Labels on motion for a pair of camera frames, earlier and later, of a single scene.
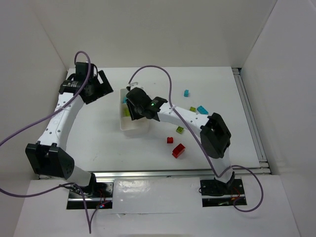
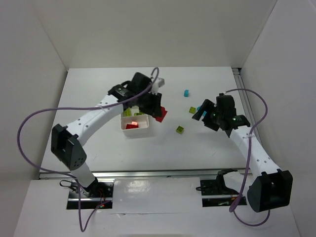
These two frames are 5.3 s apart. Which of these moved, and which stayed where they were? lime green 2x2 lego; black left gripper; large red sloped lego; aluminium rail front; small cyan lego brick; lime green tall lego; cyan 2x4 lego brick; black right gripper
Moved: black left gripper; black right gripper; large red sloped lego
Stayed: lime green 2x2 lego; cyan 2x4 lego brick; aluminium rail front; lime green tall lego; small cyan lego brick
